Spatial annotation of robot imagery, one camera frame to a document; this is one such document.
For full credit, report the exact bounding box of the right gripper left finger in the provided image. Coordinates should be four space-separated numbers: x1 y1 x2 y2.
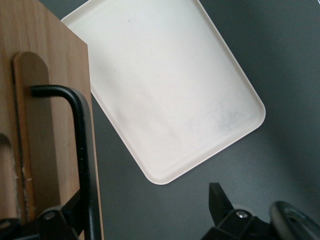
0 191 86 240

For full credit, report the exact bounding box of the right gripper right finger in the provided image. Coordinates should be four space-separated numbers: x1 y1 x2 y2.
199 182 273 240

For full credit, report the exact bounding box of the black metal drawer handle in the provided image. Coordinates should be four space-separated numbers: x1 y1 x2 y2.
30 84 101 240

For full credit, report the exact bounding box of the oak wooden drawer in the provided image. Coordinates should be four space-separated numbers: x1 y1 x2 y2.
0 0 105 240

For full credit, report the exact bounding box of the cream plastic tray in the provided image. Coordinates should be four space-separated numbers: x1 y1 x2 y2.
61 0 266 186

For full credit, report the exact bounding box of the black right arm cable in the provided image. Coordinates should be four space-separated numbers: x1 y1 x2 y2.
269 200 320 240

